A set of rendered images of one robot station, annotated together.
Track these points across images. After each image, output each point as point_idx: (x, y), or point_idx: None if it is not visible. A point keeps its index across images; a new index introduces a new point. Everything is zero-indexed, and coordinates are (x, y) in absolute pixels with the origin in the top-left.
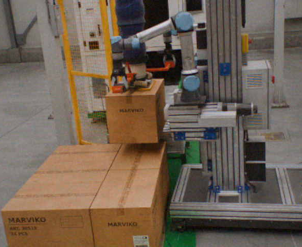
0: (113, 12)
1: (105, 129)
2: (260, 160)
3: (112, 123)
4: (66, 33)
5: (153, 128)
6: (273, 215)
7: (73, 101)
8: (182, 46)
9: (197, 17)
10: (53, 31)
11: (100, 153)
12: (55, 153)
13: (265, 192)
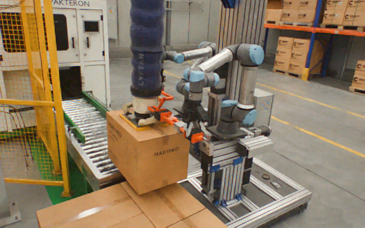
0: (41, 28)
1: (5, 154)
2: (248, 168)
3: (145, 170)
4: None
5: (184, 165)
6: (278, 212)
7: None
8: (249, 80)
9: (94, 37)
10: None
11: (112, 206)
12: (48, 227)
13: (250, 192)
